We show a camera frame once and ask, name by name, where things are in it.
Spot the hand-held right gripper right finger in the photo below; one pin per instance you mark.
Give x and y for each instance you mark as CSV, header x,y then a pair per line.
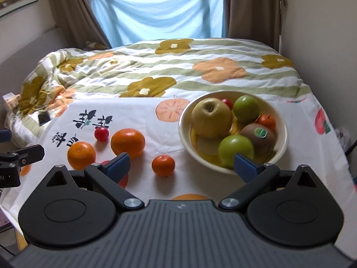
x,y
245,167

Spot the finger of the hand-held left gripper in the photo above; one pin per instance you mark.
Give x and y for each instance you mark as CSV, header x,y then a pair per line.
x,y
32,153
4,136

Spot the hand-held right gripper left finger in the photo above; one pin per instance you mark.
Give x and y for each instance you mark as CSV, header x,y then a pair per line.
x,y
118,166

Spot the green apple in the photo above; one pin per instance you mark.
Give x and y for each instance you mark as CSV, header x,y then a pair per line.
x,y
245,109
234,146

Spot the brown kiwi with green sticker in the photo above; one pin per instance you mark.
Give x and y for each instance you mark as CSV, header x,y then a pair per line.
x,y
259,141

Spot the small tangerine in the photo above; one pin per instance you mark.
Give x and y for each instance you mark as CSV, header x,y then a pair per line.
x,y
267,123
163,165

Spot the yellow apple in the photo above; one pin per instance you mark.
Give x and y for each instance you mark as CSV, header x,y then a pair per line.
x,y
210,117

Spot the cream bowl with duck print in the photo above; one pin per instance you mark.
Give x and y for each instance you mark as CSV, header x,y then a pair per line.
x,y
187,142

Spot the red cherry tomato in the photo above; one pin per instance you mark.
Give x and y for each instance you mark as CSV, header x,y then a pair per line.
x,y
101,133
228,103

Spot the large orange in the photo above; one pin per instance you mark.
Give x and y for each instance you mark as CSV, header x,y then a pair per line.
x,y
128,142

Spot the small patterned box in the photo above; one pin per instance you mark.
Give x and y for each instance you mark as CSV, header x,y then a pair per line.
x,y
11,101

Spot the black phone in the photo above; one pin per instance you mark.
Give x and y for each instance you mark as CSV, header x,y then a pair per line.
x,y
43,118

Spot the medium orange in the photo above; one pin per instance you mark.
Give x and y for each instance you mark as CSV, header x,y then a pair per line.
x,y
81,155

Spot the white persimmon print cloth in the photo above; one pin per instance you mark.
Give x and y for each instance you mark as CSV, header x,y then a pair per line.
x,y
156,134

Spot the grey padded headboard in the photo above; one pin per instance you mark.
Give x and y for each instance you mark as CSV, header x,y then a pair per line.
x,y
25,50

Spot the clear plastic bag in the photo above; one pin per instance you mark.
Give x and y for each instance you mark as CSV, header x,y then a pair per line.
x,y
342,138

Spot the floral striped blanket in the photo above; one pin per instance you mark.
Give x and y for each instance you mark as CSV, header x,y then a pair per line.
x,y
178,69

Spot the brown curtain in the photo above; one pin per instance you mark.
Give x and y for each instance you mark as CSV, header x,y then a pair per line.
x,y
251,8
72,11

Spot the blue window sheet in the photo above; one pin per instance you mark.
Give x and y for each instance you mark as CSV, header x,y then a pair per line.
x,y
156,14

